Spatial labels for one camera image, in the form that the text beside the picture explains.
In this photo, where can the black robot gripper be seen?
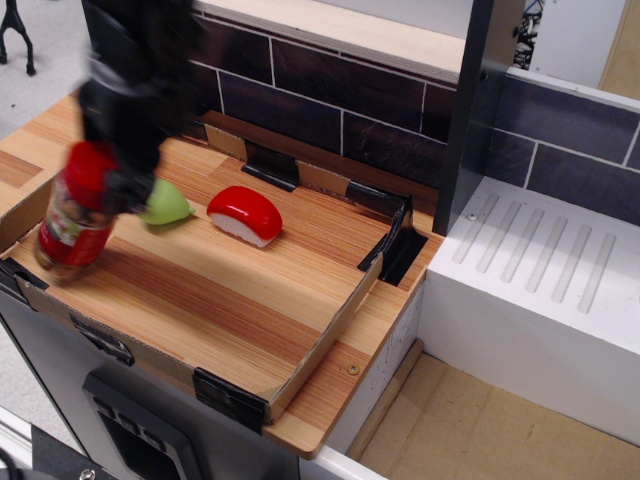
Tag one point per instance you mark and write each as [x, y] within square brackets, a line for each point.
[134, 126]

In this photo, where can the red-capped basil spice bottle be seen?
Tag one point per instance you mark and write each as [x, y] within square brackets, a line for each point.
[75, 228]

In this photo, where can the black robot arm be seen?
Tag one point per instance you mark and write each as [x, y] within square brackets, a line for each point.
[135, 44]

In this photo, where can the taped cardboard fence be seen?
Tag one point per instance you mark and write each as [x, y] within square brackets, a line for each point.
[283, 322]

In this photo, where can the green toy pear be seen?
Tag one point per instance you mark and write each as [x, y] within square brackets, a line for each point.
[165, 205]

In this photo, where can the red toy sushi piece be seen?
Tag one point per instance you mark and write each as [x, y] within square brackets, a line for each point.
[246, 214]

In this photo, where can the white grooved sink drainboard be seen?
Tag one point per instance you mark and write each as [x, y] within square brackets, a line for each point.
[540, 297]

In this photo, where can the dark grey vertical post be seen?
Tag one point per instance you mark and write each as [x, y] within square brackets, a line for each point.
[489, 52]

